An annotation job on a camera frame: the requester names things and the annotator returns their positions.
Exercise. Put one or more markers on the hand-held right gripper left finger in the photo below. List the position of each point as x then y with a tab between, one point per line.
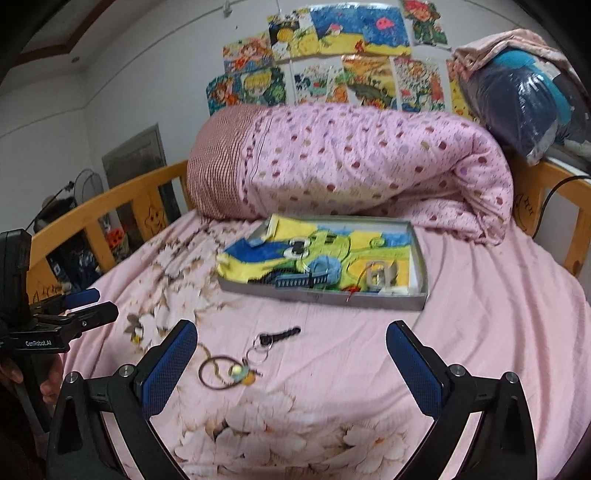
168	364

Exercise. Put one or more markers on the pink cloth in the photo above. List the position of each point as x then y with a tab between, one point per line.
508	41

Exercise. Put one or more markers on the group of children's wall drawings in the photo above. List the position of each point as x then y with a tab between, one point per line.
360	27

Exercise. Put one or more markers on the plastic bag with blue plush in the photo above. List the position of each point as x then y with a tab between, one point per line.
517	101

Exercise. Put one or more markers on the person's left hand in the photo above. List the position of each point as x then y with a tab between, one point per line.
51	385

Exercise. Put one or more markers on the orange toy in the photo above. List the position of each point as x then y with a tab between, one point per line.
115	240

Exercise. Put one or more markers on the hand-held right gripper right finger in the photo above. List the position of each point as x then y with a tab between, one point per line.
415	364

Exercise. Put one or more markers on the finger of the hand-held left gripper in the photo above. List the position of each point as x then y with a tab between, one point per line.
97	314
83	297

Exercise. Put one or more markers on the pink floral bedsheet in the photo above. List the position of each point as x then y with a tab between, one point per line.
485	300

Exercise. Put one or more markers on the pink dotted folded quilt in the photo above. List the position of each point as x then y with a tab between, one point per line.
360	161

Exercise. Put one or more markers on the grey door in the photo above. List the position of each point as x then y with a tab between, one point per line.
138	152

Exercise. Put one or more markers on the electric fan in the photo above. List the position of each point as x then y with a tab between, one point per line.
87	184

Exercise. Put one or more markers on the grey shallow box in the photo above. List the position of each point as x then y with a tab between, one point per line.
323	297

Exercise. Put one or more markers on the wooden bed frame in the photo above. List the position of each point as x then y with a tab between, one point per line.
138	184

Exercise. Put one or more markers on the light blue smartwatch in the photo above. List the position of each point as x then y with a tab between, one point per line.
323	270

